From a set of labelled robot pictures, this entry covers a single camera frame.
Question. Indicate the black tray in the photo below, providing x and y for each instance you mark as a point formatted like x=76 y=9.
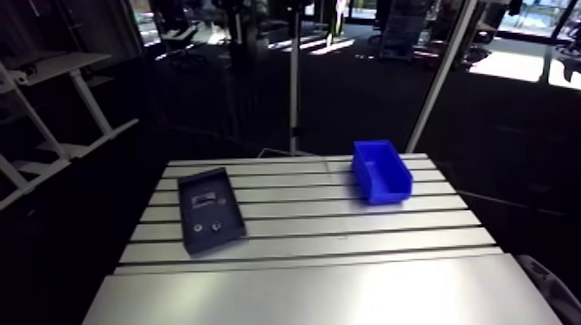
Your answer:
x=225 y=220

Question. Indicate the steel bolt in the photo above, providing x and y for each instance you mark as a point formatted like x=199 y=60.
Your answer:
x=203 y=199

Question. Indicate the blue bin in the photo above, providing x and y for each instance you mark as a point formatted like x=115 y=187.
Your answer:
x=385 y=186

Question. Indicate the grey tripod stand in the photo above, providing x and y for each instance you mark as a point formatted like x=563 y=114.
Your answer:
x=294 y=91

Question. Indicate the pale slanted post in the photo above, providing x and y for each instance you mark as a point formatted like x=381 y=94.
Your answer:
x=438 y=77

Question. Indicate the white desk frame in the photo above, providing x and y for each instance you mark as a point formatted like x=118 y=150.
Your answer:
x=86 y=93

